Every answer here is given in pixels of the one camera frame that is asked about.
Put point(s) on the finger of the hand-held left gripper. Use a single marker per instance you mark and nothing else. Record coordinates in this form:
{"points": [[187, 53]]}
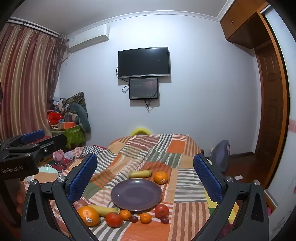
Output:
{"points": [[32, 136], [54, 141]]}

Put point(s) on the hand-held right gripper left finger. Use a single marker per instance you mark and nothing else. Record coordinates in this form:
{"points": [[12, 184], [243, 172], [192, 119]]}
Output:
{"points": [[82, 179]]}

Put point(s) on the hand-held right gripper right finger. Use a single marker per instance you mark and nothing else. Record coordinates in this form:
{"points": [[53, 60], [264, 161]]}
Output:
{"points": [[208, 179]]}

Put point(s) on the large orange with sticker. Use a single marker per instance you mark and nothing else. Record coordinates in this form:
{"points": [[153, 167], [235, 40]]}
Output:
{"points": [[86, 213]]}

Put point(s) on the yellow banana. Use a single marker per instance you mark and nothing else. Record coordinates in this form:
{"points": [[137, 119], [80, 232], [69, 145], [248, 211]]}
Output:
{"points": [[140, 174], [104, 209]]}

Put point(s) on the red tomato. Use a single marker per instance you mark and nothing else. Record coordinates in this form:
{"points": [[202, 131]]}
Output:
{"points": [[114, 220], [161, 210]]}

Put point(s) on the small mandarin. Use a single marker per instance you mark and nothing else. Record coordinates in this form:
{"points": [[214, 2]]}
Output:
{"points": [[145, 218], [125, 214]]}

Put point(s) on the purple ceramic plate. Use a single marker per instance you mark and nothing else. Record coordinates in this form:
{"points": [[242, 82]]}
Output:
{"points": [[136, 194]]}

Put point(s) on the dark red grape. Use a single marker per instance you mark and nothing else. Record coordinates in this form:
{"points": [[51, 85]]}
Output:
{"points": [[164, 220], [133, 219]]}

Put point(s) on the pink plush toy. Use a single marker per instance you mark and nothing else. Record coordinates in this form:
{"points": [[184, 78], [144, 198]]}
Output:
{"points": [[58, 155]]}

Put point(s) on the green patterned box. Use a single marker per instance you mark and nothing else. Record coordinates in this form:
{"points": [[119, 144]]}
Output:
{"points": [[74, 135]]}

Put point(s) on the striped patchwork blanket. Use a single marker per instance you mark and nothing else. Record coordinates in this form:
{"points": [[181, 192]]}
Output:
{"points": [[185, 185]]}

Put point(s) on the grey bag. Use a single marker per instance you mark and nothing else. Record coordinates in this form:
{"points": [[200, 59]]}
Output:
{"points": [[219, 155]]}

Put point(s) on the white paper piece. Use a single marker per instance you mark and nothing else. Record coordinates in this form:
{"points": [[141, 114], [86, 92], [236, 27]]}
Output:
{"points": [[238, 177]]}

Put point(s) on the black and white checkered cloth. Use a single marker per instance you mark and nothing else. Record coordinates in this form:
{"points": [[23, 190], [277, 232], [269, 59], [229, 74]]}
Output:
{"points": [[94, 150]]}

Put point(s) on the pale teal round lid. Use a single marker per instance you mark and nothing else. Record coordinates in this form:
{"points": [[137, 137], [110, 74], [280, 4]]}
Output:
{"points": [[47, 173]]}

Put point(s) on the grey-green bolster pillow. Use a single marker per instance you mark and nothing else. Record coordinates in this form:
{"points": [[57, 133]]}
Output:
{"points": [[81, 113]]}

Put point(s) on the small orange with sticker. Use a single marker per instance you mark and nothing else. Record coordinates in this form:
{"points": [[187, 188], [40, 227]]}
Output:
{"points": [[159, 177]]}

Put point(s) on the dark patterned cloth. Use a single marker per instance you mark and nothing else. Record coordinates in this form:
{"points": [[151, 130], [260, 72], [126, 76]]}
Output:
{"points": [[76, 97]]}

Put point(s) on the striped brown curtain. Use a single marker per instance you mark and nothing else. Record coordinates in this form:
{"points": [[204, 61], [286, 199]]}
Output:
{"points": [[27, 81]]}

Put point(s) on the yellow round object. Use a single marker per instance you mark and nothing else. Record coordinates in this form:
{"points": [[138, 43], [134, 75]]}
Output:
{"points": [[140, 131]]}

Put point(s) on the brown wooden door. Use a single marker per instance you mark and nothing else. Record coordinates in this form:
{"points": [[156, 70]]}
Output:
{"points": [[270, 104]]}

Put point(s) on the white air conditioner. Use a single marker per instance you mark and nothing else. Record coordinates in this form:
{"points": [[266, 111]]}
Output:
{"points": [[90, 38]]}

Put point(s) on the wooden overhead cabinet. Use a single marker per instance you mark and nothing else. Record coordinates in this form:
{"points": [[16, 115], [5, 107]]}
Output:
{"points": [[240, 20]]}

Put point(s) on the small black wall monitor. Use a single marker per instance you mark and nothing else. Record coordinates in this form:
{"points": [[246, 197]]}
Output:
{"points": [[143, 88]]}

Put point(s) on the curtain rail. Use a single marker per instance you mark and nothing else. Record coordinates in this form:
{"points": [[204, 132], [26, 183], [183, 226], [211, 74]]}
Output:
{"points": [[32, 27]]}

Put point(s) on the wall-mounted black television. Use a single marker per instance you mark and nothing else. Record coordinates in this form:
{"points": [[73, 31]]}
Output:
{"points": [[143, 61]]}

